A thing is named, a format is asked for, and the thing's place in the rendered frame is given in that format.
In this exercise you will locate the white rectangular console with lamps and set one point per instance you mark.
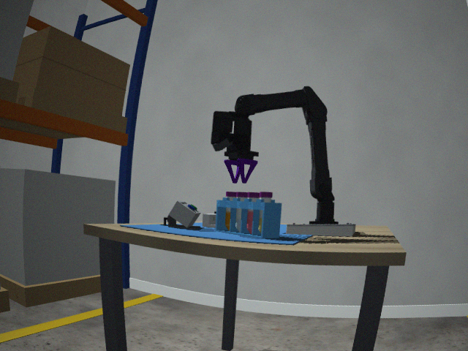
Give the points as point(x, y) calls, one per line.
point(209, 220)

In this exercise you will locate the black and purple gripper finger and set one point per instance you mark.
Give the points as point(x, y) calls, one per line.
point(228, 164)
point(241, 163)

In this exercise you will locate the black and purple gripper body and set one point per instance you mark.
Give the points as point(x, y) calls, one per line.
point(244, 154)

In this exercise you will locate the grey key panel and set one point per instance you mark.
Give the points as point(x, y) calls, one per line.
point(184, 213)

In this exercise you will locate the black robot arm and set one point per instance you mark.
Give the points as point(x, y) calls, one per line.
point(315, 113)

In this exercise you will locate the blue work mat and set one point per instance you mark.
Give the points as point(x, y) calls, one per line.
point(211, 234)

